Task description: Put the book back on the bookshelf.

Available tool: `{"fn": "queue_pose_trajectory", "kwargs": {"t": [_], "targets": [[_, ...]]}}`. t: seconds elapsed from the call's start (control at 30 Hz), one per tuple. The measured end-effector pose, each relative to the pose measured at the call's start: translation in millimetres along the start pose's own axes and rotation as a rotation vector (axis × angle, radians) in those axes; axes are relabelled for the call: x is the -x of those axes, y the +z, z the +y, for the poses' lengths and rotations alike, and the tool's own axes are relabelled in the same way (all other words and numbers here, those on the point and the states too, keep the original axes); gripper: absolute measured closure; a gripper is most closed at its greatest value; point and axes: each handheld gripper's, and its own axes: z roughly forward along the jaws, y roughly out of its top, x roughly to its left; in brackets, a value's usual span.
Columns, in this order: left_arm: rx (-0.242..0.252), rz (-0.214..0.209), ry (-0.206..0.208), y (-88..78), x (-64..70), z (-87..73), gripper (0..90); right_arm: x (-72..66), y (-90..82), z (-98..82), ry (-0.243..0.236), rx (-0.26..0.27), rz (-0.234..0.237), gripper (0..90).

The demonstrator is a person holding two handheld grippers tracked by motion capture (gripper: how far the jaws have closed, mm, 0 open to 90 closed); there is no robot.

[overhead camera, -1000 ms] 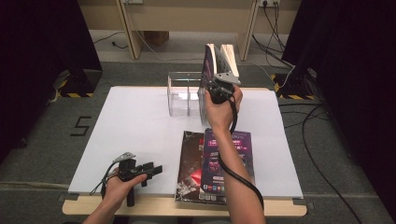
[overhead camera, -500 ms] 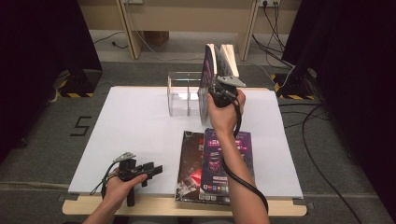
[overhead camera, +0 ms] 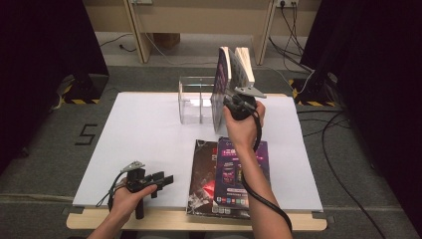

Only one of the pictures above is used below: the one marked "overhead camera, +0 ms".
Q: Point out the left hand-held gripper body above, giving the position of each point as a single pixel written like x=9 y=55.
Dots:
x=137 y=181

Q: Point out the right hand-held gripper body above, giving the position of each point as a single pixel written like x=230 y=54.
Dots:
x=244 y=106

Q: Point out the clear acrylic book rack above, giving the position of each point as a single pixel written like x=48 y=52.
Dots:
x=195 y=109

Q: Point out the black and red magazine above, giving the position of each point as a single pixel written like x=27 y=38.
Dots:
x=202 y=172

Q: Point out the white book with picture grid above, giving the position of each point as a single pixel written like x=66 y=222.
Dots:
x=245 y=66

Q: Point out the person's left hand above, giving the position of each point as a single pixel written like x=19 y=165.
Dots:
x=122 y=202

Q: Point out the person's right hand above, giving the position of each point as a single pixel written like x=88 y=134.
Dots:
x=244 y=134

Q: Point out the white table mat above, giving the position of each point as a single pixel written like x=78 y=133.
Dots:
x=139 y=139

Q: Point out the black stand base striped tape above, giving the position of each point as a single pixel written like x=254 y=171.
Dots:
x=86 y=88
x=315 y=89

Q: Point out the brown cardboard box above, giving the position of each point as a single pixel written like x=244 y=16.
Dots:
x=167 y=40

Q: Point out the beige wooden desk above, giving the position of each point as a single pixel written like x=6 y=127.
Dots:
x=199 y=13

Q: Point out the black curtain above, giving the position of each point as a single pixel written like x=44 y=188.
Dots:
x=40 y=66
x=381 y=83

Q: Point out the white wall socket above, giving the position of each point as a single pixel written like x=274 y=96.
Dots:
x=288 y=2
x=142 y=1

